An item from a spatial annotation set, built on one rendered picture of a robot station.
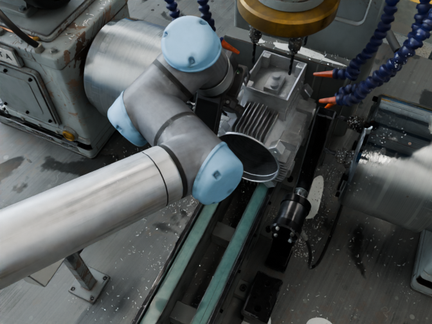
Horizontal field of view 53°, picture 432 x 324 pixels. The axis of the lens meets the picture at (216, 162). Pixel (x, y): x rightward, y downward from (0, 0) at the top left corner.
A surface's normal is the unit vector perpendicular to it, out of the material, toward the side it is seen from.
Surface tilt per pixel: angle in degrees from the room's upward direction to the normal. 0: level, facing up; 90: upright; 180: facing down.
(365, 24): 90
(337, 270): 0
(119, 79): 51
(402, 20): 0
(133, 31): 2
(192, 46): 30
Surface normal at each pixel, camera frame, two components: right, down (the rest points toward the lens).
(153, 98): -0.15, -0.50
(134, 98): -0.37, -0.24
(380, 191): -0.39, 0.49
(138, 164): 0.09, -0.73
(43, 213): 0.29, -0.50
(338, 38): -0.42, 0.74
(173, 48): -0.20, -0.14
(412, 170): -0.29, 0.09
